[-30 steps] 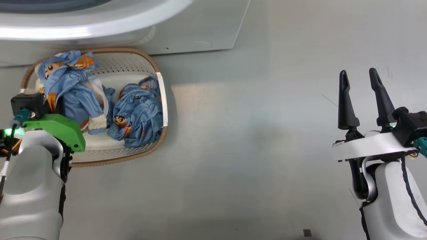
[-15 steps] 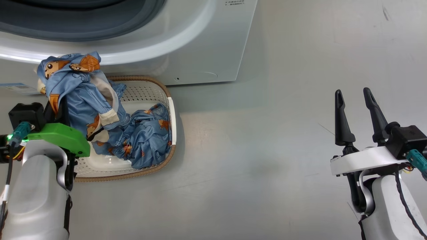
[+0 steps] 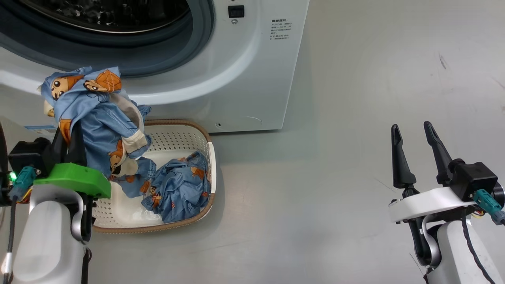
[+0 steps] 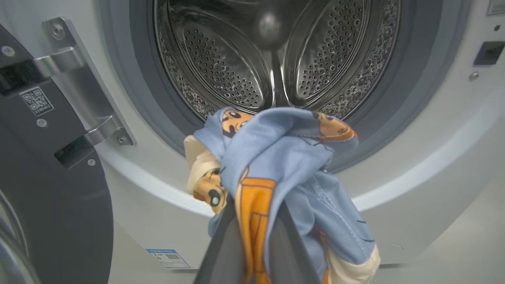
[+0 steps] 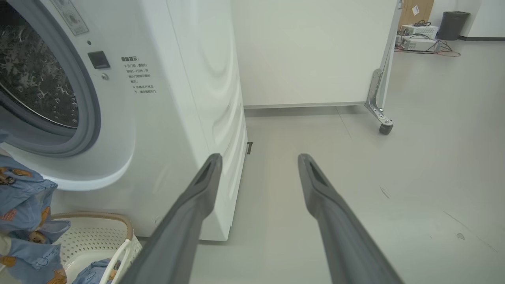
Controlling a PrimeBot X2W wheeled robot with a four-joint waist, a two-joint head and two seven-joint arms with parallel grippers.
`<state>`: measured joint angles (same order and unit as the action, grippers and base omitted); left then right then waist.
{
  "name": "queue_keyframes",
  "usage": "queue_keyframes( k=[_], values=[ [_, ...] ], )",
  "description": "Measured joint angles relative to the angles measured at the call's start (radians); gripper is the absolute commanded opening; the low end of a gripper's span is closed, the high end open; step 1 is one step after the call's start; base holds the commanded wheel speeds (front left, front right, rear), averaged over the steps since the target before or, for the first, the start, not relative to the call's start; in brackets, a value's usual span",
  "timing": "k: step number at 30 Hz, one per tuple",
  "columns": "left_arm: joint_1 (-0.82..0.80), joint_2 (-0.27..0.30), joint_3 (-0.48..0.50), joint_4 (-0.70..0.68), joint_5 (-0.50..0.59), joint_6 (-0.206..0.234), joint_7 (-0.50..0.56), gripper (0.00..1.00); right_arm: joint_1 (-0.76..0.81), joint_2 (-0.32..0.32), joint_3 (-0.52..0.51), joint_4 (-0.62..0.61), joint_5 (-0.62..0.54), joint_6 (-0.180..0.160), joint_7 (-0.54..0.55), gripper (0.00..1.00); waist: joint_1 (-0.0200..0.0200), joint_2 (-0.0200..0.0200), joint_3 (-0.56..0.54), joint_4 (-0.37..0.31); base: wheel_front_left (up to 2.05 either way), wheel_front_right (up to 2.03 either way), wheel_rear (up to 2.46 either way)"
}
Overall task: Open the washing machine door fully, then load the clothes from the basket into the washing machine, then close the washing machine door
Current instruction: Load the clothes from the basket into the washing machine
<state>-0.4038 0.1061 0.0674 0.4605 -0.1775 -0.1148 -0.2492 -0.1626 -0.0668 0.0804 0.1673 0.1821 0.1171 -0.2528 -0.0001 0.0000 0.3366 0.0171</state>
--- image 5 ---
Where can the white flat equipment box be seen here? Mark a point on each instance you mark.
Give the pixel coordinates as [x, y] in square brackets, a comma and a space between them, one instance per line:
[418, 44]

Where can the white partition panel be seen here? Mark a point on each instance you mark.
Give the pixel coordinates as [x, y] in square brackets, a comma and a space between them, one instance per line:
[307, 51]

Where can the white perforated laundry basket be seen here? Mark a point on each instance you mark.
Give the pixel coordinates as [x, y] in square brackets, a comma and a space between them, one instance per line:
[94, 236]

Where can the blue cartoon print pajama top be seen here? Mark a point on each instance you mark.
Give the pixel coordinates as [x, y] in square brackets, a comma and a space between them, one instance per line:
[23, 197]

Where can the blue cartoon print pajama pants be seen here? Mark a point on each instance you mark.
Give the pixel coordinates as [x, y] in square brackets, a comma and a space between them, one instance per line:
[92, 274]

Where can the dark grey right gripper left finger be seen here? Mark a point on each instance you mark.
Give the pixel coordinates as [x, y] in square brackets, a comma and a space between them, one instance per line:
[181, 228]

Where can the dark grey trash bin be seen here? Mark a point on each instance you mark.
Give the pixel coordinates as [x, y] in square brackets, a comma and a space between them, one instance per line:
[453, 25]

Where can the white perforated equipment box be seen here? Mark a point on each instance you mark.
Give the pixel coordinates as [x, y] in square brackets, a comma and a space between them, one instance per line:
[420, 30]

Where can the brown cardboard box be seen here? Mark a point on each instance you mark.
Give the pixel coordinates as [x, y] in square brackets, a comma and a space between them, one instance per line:
[418, 10]

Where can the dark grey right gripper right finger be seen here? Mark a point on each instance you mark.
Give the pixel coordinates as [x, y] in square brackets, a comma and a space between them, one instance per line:
[339, 236]

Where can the white front-load washing machine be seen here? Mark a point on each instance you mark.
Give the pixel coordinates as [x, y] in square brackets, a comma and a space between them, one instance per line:
[169, 118]

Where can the silver bracket leg with caster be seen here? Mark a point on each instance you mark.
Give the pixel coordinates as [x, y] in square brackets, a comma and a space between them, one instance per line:
[378, 98]

